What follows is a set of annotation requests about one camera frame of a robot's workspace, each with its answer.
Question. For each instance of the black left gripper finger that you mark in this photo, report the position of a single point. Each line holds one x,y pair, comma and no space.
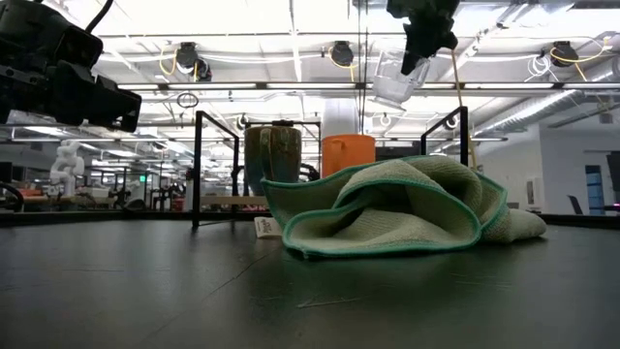
102,104

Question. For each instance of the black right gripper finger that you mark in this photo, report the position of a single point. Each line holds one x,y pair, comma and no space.
442,40
414,48

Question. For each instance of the clear glass cup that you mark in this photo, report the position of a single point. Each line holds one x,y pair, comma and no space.
394,87

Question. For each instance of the orange plastic cup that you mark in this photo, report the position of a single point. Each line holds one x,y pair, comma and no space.
349,155

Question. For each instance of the brown ceramic mug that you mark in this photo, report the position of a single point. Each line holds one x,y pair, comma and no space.
273,155

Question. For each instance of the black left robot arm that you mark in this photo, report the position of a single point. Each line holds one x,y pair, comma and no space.
24,24

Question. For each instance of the long ceiling light strip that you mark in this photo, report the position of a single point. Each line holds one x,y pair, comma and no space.
218,85

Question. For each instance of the green microfiber cloth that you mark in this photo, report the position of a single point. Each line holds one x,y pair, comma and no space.
387,223

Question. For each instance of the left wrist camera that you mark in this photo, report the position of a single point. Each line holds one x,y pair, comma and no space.
80,46

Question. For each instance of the silver ventilation duct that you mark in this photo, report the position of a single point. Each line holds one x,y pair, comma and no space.
533,109

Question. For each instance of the wooden shelf with black frame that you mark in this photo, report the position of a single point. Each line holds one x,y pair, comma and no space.
196,169

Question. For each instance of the white wall dispenser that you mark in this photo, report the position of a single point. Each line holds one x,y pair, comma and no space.
535,194

